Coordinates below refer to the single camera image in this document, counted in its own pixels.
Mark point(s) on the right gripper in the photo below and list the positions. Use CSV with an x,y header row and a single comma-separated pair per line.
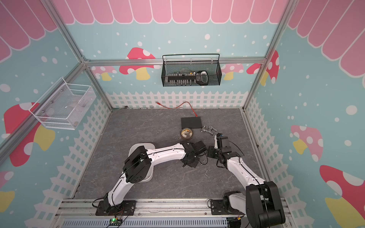
x,y
210,151

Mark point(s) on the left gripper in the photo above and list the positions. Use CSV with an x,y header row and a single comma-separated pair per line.
x,y
193,165

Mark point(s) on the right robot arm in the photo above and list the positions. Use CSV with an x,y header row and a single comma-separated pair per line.
x,y
261,203

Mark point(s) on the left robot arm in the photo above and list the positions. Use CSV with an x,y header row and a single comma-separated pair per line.
x,y
161,155

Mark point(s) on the black flat square box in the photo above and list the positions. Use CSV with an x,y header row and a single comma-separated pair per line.
x,y
191,122

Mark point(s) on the white plastic storage box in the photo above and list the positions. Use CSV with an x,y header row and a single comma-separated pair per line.
x,y
138,166

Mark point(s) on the brown tape roll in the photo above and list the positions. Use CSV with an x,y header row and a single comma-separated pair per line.
x,y
186,134

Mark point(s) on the black terminal strip in basket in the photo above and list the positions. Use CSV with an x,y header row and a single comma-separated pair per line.
x,y
180,79

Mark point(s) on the small circuit board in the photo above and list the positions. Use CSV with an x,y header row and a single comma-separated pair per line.
x,y
115,222

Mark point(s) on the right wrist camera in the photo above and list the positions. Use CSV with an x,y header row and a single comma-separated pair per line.
x,y
221,141

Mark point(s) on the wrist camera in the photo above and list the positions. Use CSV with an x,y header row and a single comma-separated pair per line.
x,y
199,148
221,141

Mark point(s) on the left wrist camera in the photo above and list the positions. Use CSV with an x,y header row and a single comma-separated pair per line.
x,y
199,148

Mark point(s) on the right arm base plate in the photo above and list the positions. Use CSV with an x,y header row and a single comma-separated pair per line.
x,y
222,207

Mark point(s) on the aluminium front rail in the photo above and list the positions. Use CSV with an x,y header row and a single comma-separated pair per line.
x,y
144,208

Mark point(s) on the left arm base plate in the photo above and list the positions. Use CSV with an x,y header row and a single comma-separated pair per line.
x,y
126,208

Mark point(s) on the black wire mesh basket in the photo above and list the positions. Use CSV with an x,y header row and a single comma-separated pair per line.
x,y
207,65

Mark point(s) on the white wire mesh basket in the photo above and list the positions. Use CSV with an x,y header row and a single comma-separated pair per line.
x,y
64,105

